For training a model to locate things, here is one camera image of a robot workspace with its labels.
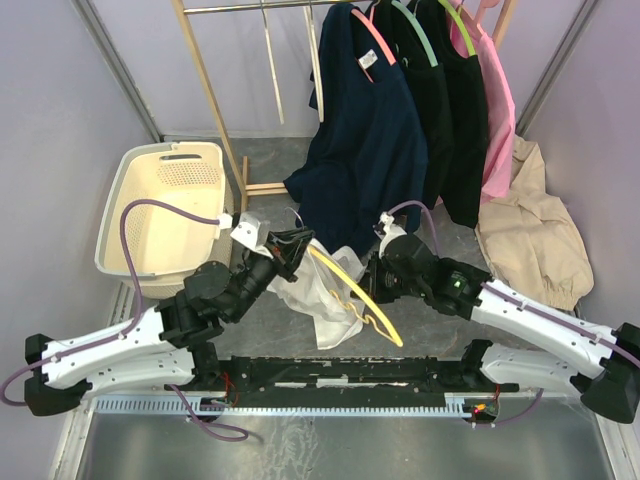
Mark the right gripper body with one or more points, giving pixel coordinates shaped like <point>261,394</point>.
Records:
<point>384,284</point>

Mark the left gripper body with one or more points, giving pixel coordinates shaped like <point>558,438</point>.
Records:
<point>281,259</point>

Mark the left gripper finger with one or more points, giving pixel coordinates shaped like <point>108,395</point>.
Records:
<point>295,238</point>
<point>294,254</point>

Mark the white t shirt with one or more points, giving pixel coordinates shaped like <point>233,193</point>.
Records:
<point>312,294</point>

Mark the yellow hanger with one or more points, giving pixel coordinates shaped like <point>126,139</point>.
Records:
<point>348,267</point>

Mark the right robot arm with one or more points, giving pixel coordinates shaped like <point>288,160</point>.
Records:
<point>596,363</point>

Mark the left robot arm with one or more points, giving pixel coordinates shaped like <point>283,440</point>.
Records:
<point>211,297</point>

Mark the navy blue t shirt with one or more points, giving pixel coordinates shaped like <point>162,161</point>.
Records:
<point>370,153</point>

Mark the black t shirt right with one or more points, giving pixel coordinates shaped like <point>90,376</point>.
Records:
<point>462,188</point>

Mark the black t shirt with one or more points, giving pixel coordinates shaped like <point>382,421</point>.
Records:
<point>429,91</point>
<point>462,188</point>

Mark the pink t shirt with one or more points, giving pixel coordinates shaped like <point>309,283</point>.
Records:
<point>501,111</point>

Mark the white plastic hanger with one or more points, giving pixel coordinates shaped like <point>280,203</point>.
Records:
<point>271,60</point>

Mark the black t shirt left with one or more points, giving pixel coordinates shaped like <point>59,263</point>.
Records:
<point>429,91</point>

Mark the pink hanger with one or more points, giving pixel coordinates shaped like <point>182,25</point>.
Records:
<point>483,7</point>
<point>370,57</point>

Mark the lime green hanger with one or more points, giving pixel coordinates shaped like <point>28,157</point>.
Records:
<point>455,16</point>

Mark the pink hanger far right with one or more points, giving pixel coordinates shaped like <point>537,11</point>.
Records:
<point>483,7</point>

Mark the cream laundry basket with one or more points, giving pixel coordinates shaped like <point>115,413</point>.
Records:
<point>165,247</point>

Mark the beige garment on floor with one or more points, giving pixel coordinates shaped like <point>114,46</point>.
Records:
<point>529,240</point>

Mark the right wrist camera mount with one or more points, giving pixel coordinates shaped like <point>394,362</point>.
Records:
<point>387,231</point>

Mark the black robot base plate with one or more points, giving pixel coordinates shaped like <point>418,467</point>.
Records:
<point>342,382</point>

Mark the white slotted cable duct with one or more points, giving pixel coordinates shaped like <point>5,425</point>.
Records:
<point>170,404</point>

